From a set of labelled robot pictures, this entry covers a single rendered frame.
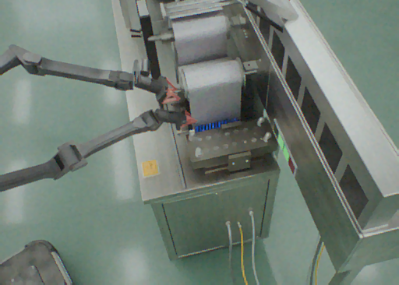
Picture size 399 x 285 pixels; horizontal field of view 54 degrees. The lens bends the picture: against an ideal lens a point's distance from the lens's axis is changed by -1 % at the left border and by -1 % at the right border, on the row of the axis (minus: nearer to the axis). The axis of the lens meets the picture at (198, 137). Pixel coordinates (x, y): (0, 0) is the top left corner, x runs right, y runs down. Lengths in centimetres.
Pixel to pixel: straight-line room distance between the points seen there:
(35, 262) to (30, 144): 117
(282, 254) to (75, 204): 147
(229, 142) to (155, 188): 40
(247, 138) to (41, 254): 147
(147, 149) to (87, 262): 107
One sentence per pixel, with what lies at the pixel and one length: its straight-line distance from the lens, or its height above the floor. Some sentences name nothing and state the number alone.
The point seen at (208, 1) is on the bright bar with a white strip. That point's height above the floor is 145.
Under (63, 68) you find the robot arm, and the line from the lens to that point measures 171.
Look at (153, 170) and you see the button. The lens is 189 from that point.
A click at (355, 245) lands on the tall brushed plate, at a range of 125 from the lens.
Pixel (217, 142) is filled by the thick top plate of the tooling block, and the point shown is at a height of 103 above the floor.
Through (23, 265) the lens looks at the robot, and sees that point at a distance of 267.
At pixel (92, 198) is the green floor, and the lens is 300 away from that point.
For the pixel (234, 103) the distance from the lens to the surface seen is 183.
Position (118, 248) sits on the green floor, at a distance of 277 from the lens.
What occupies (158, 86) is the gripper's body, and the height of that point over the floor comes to 132.
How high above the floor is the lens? 249
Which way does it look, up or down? 53 degrees down
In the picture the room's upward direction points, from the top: 6 degrees counter-clockwise
